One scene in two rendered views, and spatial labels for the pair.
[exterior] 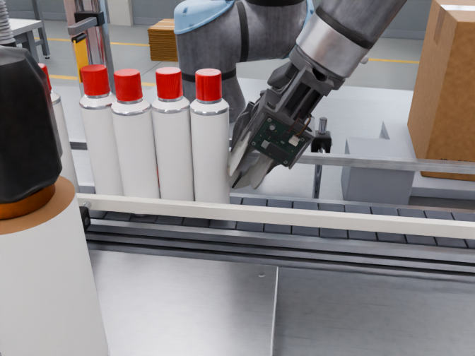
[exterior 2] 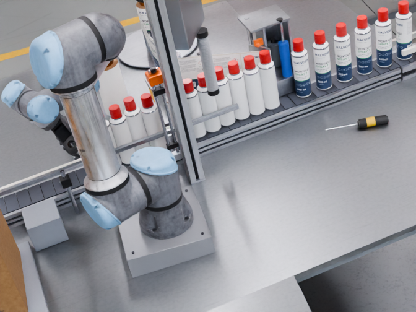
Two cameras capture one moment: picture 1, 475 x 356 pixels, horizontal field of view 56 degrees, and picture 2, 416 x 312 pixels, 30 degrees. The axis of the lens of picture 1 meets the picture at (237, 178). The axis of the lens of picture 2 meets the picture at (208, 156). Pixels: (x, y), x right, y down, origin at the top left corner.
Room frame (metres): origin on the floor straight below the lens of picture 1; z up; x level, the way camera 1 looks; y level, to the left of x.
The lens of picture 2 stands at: (2.46, -0.38, 2.34)
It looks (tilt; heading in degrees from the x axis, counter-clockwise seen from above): 38 degrees down; 159
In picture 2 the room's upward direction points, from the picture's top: 12 degrees counter-clockwise
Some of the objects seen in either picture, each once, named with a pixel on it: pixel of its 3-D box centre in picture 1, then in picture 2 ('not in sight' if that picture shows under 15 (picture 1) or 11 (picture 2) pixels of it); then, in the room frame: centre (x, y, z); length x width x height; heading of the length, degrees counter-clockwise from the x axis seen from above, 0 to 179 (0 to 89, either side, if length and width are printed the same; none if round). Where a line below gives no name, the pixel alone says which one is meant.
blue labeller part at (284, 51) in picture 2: not in sight; (286, 64); (0.59, 0.67, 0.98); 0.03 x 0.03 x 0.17
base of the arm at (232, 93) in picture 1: (209, 90); (163, 207); (0.90, 0.06, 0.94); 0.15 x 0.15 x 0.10
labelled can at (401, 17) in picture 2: not in sight; (403, 30); (0.69, 1.06, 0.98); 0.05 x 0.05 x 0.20
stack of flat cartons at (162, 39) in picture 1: (186, 39); not in sight; (4.78, 0.53, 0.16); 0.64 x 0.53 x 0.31; 81
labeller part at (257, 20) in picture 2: not in sight; (263, 18); (0.53, 0.64, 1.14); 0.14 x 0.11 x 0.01; 82
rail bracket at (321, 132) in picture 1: (319, 173); (67, 187); (0.60, -0.13, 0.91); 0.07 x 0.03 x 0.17; 172
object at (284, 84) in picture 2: not in sight; (269, 54); (0.54, 0.64, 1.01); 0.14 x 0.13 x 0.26; 82
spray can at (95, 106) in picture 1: (104, 138); (152, 122); (0.58, 0.19, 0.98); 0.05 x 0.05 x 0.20
